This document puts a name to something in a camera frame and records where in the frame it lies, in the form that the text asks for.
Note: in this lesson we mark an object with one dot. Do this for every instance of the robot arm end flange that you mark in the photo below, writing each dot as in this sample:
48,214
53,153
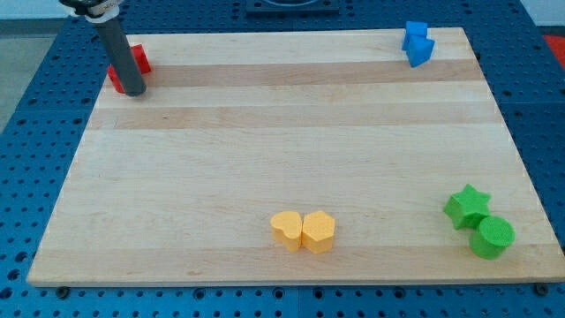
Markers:
94,11

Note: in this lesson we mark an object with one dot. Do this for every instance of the wooden board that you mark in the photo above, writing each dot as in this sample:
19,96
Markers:
177,187

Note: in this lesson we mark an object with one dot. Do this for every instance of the blue cube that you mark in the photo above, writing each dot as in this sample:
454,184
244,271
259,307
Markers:
414,28

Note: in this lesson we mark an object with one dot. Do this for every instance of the yellow heart block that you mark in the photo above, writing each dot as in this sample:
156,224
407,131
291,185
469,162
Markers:
286,227

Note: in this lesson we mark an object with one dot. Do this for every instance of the yellow hexagon block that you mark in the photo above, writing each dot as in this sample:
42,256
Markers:
318,232

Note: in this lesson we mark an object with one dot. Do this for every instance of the blue triangular block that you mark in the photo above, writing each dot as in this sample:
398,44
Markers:
419,50

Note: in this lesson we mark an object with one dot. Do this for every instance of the red block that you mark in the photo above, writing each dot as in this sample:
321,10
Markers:
140,57

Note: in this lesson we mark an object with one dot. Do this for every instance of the green star block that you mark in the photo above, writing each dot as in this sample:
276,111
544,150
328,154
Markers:
466,209

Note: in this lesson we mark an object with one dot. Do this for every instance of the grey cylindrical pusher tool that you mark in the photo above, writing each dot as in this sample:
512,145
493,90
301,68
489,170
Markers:
121,57

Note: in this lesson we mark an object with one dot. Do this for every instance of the green cylinder block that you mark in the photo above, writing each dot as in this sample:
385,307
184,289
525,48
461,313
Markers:
492,237

